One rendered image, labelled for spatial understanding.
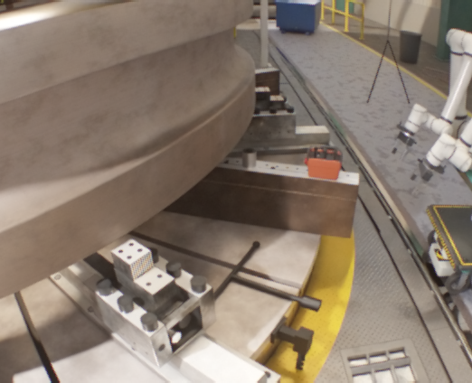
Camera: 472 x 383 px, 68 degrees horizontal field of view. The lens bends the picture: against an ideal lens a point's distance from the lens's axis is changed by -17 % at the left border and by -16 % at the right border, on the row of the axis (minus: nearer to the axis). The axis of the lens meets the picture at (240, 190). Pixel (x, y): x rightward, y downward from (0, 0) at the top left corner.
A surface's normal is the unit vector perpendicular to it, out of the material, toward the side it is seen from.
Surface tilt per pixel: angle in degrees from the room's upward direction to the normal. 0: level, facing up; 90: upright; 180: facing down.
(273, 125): 90
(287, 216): 90
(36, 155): 87
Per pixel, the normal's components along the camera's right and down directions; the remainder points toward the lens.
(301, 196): -0.27, 0.51
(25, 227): 0.69, 0.37
